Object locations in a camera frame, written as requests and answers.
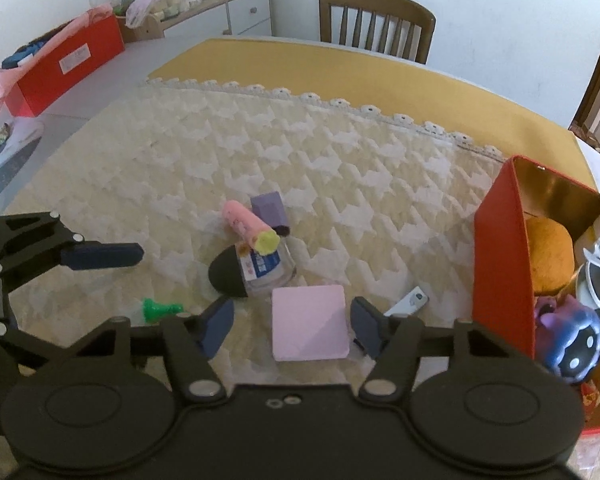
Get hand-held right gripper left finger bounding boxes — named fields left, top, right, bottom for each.
left=60, top=297, right=236, bottom=403

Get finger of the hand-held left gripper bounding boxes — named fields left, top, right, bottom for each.
left=0, top=319, right=53, bottom=368
left=0, top=212, right=145, bottom=277

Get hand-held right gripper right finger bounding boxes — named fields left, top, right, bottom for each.
left=350, top=296, right=546, bottom=403

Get silver nail clipper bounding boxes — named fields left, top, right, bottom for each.
left=384, top=286, right=430, bottom=319

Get pink sticky note pad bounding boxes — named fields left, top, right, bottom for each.
left=271, top=285, right=354, bottom=364

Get red tin box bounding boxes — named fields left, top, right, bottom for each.
left=472, top=155, right=600, bottom=438

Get purple plush toy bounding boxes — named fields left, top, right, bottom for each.
left=535, top=295, right=600, bottom=386

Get white sunglasses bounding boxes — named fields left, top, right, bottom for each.
left=577, top=242, right=600, bottom=382

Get clear jar black cap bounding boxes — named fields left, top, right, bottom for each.
left=207, top=240, right=297, bottom=301

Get green plastic pawn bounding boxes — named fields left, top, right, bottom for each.
left=142, top=298, right=184, bottom=322

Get pink tube yellow cap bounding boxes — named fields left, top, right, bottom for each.
left=223, top=201, right=279, bottom=256

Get purple eraser block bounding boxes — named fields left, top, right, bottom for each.
left=251, top=191, right=291, bottom=237

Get white printed sheet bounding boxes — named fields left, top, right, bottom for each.
left=0, top=120, right=46, bottom=211

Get cream lace tablecloth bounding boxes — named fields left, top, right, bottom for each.
left=0, top=77, right=600, bottom=480

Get red cardboard box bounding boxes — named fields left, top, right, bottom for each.
left=5, top=12, right=126, bottom=118

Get blue cloth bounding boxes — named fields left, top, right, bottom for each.
left=1, top=42, right=47, bottom=69

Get yellow table mat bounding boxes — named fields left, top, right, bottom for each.
left=147, top=37, right=600, bottom=196

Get clear plastic bag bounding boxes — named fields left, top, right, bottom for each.
left=125, top=0, right=207, bottom=29

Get white drawer cabinet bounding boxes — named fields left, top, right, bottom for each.
left=122, top=0, right=273, bottom=44

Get brown wooden chair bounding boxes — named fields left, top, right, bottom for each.
left=318, top=0, right=437, bottom=65

